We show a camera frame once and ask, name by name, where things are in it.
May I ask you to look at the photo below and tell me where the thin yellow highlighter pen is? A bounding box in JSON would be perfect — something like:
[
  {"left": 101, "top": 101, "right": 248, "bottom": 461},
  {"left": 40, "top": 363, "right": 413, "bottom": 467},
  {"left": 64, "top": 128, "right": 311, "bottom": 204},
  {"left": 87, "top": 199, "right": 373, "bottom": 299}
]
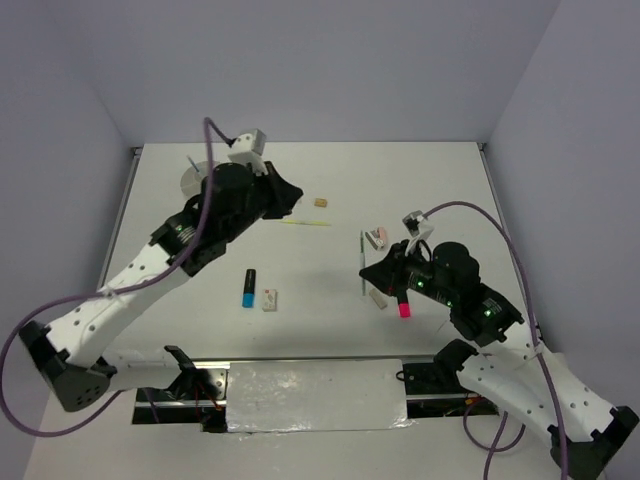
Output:
[{"left": 279, "top": 219, "right": 331, "bottom": 227}]

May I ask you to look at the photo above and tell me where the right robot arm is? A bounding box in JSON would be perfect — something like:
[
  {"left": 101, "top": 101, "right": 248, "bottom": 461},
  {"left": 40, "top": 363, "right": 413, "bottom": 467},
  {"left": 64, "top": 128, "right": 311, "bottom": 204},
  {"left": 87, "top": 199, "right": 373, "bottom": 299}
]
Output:
[{"left": 359, "top": 241, "right": 639, "bottom": 479}]

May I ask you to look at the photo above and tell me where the black blue highlighter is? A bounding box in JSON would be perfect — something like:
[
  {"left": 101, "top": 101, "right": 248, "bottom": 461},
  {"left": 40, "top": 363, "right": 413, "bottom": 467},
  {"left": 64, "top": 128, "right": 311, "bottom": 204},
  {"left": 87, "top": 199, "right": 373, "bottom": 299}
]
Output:
[{"left": 242, "top": 269, "right": 256, "bottom": 308}]

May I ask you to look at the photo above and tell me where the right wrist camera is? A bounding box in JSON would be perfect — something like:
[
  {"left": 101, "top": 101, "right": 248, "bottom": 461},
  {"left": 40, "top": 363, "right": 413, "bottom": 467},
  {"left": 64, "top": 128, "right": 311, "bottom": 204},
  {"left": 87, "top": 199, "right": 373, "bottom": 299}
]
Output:
[{"left": 402, "top": 210, "right": 434, "bottom": 256}]

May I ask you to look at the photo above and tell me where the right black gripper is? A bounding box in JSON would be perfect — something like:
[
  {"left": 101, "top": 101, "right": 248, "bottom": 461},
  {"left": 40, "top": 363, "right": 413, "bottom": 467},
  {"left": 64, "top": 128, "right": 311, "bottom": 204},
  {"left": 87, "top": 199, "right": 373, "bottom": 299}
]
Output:
[{"left": 358, "top": 238, "right": 456, "bottom": 306}]

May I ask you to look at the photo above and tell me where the grey white eraser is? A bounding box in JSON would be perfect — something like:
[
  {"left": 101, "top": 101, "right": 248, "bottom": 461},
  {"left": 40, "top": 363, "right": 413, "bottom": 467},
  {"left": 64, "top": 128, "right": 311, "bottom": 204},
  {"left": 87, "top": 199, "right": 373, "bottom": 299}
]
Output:
[{"left": 369, "top": 288, "right": 388, "bottom": 310}]

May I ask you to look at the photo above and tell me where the white round divided container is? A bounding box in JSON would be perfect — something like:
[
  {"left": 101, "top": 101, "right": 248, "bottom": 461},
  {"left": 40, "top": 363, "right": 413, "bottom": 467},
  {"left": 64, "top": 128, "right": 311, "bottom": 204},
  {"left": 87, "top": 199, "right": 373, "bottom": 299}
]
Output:
[{"left": 180, "top": 162, "right": 208, "bottom": 200}]

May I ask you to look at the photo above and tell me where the black pink highlighter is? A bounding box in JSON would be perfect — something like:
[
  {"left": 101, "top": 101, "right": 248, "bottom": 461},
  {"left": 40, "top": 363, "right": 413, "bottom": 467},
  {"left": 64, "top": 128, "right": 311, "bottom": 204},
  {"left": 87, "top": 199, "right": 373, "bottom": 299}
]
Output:
[{"left": 396, "top": 291, "right": 411, "bottom": 319}]

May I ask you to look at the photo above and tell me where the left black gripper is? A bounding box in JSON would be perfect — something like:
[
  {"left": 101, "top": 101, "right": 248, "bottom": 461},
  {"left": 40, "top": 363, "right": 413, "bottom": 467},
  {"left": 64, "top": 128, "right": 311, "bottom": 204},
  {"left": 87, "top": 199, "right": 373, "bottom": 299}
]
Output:
[{"left": 223, "top": 161, "right": 302, "bottom": 243}]

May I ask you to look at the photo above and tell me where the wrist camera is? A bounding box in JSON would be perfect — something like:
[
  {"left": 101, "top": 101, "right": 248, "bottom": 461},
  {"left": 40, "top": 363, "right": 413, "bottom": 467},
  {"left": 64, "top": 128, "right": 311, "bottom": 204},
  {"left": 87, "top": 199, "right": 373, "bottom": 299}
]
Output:
[
  {"left": 228, "top": 129, "right": 267, "bottom": 176},
  {"left": 402, "top": 210, "right": 434, "bottom": 256}
]

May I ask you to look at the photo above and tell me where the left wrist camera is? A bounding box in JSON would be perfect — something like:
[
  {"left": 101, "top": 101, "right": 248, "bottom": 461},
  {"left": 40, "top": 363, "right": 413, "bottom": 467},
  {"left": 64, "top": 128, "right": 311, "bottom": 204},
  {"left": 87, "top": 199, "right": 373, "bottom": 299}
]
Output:
[{"left": 228, "top": 129, "right": 267, "bottom": 176}]

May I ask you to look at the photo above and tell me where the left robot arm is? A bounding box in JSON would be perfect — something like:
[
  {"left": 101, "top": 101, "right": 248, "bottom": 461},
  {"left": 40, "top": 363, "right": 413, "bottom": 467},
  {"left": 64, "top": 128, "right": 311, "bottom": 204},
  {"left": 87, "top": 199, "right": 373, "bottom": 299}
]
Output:
[{"left": 19, "top": 162, "right": 303, "bottom": 412}]

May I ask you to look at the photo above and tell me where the pink white stapler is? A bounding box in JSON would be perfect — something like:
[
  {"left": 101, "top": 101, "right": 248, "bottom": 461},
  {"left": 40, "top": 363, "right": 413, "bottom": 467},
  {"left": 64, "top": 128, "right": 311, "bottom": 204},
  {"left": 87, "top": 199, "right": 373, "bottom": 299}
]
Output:
[{"left": 364, "top": 227, "right": 387, "bottom": 251}]

